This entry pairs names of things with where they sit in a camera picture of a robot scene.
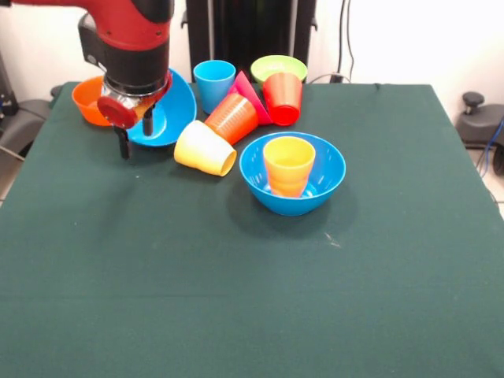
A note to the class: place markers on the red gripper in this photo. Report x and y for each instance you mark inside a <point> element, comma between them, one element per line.
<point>116,112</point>

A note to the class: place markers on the large blue bowl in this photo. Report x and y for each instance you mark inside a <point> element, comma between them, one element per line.
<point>177,110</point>
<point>330,165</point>

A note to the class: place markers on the orange bowl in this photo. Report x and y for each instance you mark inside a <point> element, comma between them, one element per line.
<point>86,102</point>

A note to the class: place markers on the yellow cup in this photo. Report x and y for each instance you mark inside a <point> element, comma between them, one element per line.
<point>204,151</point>

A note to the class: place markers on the pink bowl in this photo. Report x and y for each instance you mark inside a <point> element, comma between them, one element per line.
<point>248,90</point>

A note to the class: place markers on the red cup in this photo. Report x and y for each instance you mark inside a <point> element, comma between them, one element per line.
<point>282,98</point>

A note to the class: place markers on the green bowl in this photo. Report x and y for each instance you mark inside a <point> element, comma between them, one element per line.
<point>275,65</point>

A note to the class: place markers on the light orange cup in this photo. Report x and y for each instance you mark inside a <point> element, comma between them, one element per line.
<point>289,169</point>

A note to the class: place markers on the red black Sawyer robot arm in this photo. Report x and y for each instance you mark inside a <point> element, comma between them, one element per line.
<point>130,39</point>

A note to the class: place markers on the blue cup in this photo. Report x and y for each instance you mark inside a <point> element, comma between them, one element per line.
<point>212,86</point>

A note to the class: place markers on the dark green tablecloth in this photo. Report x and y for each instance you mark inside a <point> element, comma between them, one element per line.
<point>252,275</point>

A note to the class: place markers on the grey pedestal foot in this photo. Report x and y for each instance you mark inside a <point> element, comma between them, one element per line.
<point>23,118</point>
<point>484,122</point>

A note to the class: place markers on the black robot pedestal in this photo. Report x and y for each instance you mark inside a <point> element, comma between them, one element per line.
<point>244,31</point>

